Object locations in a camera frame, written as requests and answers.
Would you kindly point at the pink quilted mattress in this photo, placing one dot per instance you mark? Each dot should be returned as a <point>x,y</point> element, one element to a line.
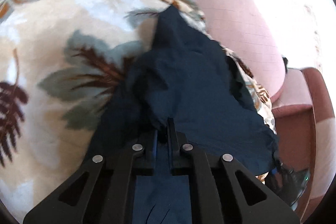
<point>263,32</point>

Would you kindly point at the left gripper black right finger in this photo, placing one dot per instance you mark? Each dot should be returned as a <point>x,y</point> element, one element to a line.
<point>222,190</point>

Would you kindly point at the small black object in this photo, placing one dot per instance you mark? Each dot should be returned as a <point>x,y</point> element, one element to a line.
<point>285,61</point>

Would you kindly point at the cream leaf-print fleece blanket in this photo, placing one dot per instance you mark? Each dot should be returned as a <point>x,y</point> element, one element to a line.
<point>50,50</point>

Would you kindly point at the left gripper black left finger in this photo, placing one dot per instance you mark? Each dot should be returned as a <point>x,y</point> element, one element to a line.
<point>102,190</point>

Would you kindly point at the reddish brown bed frame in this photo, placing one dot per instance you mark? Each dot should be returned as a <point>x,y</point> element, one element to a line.
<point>305,121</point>

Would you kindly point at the navy blue garment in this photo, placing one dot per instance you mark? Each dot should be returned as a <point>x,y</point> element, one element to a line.
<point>187,77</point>

